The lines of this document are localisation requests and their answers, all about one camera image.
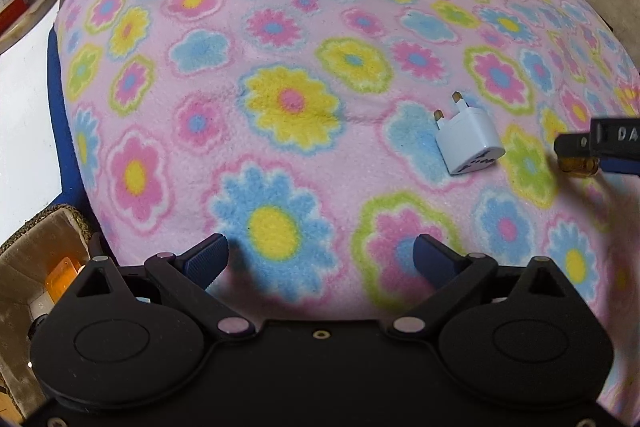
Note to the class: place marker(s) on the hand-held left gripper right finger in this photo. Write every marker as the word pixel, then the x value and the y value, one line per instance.
pixel 435 259

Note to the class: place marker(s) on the woven basket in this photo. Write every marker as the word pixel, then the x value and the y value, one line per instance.
pixel 30 257

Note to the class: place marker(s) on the small white item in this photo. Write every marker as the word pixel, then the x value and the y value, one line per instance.
pixel 41 311

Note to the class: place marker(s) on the blue mattress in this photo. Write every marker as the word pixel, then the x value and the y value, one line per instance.
pixel 67 142

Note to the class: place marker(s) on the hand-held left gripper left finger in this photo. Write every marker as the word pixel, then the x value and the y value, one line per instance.
pixel 207 259

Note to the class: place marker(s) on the amber glass bottle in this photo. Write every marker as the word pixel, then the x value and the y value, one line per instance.
pixel 577 166

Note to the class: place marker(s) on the white plug adapter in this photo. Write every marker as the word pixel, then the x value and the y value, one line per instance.
pixel 467 142

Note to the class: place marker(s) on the floral fleece blanket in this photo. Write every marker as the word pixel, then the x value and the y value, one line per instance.
pixel 325 107

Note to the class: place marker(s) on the orange plastic item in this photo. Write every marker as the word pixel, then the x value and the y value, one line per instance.
pixel 62 278

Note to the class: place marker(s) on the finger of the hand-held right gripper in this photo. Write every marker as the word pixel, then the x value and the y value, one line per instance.
pixel 617 137

